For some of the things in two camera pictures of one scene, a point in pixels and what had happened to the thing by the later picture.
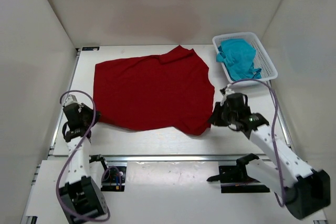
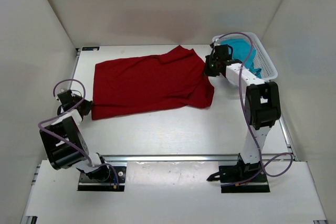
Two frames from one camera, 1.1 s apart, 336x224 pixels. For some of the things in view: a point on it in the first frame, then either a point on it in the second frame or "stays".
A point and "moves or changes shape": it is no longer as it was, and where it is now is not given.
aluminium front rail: (211, 158) stays
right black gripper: (220, 114) -> (209, 67)
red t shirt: (171, 91) moves or changes shape
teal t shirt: (238, 55) stays
